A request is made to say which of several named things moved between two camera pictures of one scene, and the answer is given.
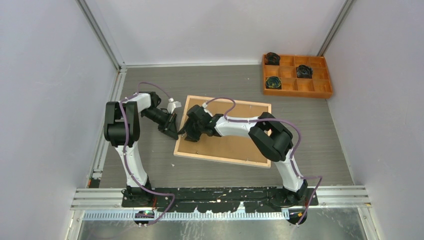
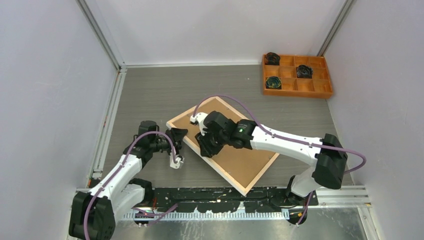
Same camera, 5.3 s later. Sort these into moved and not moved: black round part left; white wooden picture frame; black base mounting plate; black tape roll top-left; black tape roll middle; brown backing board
Moved: white wooden picture frame; brown backing board
Not moved: black base mounting plate; black round part left; black tape roll middle; black tape roll top-left
